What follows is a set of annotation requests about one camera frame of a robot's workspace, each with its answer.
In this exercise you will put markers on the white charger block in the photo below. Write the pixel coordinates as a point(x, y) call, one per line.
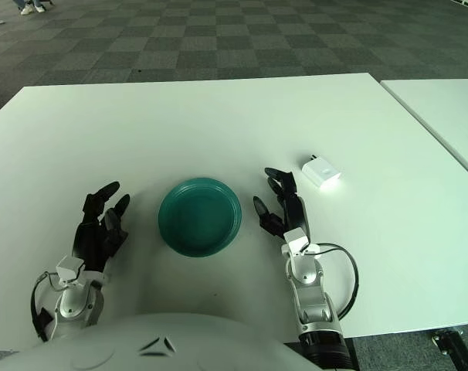
point(322, 172)

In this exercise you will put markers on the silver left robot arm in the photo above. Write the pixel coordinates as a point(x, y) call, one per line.
point(75, 301)

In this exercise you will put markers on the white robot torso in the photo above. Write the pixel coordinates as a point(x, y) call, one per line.
point(149, 344)

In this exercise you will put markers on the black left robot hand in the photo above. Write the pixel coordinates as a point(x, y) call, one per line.
point(89, 239)

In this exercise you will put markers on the black table foot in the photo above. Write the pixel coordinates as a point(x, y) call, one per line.
point(456, 344)

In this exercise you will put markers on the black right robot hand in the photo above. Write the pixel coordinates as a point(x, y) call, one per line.
point(294, 210)

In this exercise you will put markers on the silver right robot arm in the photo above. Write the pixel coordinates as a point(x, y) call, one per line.
point(311, 293)

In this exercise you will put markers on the green round plate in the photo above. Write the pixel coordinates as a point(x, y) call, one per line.
point(199, 218)

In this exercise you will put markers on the white sneaker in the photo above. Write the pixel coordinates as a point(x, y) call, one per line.
point(39, 7)
point(27, 10)

